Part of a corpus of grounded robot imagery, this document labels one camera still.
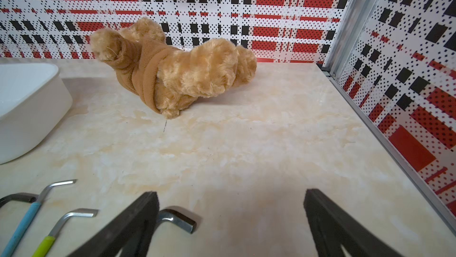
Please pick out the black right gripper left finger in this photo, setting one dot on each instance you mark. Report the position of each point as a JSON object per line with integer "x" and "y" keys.
{"x": 127, "y": 235}

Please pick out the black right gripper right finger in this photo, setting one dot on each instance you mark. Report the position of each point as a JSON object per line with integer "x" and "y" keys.
{"x": 335, "y": 232}

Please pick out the short black hex key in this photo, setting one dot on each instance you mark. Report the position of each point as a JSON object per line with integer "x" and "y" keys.
{"x": 178, "y": 219}

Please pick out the green handled hex key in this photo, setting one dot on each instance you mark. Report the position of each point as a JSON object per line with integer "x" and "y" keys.
{"x": 47, "y": 243}

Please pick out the blue handled hex key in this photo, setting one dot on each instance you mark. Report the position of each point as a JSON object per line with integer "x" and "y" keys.
{"x": 29, "y": 217}

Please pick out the white plastic storage box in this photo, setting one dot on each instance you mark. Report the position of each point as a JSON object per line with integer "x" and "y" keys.
{"x": 33, "y": 101}

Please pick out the brown plush teddy bear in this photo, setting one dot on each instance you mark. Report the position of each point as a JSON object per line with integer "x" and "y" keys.
{"x": 167, "y": 79}

